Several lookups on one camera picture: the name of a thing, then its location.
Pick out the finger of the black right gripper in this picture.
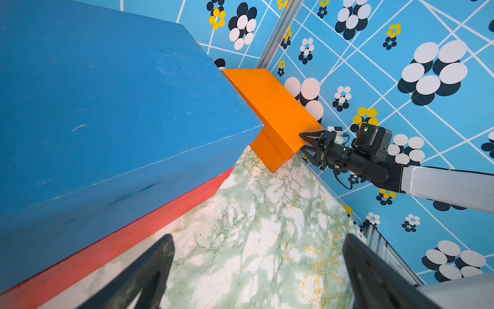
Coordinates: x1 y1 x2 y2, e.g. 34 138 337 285
301 145 320 166
299 131 322 145

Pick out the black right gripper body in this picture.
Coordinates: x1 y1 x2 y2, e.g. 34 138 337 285
314 130 353 170

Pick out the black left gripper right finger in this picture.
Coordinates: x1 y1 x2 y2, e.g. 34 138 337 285
342 234 438 309

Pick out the red shoebox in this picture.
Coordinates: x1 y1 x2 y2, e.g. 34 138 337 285
1 169 233 308

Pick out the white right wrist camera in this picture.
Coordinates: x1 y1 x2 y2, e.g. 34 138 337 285
327 126 350 145

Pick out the orange shoebox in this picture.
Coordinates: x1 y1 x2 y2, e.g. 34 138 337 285
223 69 323 173

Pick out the right aluminium corner post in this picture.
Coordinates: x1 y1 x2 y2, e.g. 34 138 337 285
256 0 304 69

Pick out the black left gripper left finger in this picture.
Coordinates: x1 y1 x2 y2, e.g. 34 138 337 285
79 234 175 308

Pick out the blue shoebox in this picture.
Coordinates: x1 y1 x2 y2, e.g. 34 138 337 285
1 1 263 291

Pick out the aluminium front rail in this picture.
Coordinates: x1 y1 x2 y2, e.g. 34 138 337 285
360 221 494 309

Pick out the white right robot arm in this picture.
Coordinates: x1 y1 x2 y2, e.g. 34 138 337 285
300 124 493 213

